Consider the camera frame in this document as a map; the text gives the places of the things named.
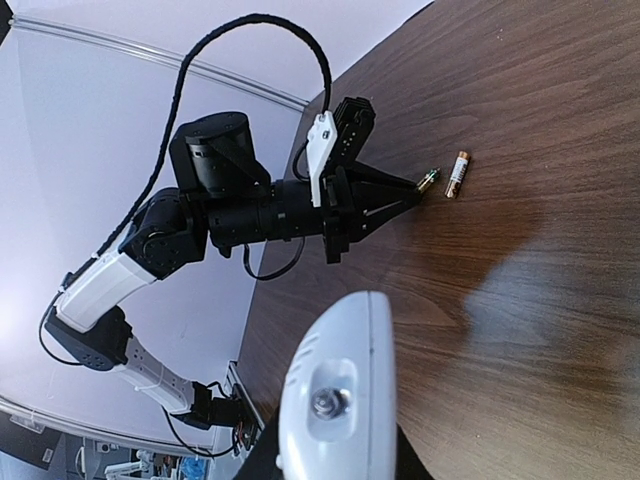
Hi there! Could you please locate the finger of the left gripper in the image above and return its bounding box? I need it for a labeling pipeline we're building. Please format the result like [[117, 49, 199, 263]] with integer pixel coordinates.
[[345, 162, 418, 193], [349, 197, 420, 240]]

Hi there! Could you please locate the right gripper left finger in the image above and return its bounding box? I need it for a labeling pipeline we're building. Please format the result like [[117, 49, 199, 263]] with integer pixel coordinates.
[[234, 414, 280, 480]]

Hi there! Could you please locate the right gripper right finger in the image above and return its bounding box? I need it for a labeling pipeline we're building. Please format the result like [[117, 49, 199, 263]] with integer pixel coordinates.
[[395, 425, 434, 480]]

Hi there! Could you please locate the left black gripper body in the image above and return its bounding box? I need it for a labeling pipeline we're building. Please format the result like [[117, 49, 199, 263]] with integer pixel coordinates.
[[119, 112, 367, 278]]

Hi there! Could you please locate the gold AAA battery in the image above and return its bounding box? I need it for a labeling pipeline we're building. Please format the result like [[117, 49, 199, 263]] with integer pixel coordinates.
[[416, 168, 440, 194], [444, 150, 471, 199]]

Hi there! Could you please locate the white remote control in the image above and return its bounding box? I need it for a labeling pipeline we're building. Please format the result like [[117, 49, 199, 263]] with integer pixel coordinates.
[[277, 291, 397, 479]]

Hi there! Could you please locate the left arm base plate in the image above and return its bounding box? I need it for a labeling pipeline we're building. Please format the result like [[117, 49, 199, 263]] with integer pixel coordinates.
[[230, 383, 263, 452]]

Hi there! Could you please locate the left aluminium frame post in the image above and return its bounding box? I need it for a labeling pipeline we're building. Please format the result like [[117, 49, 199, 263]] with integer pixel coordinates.
[[9, 15, 309, 112]]

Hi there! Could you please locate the left black cable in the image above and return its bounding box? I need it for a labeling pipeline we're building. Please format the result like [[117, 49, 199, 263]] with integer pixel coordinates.
[[94, 13, 335, 261]]

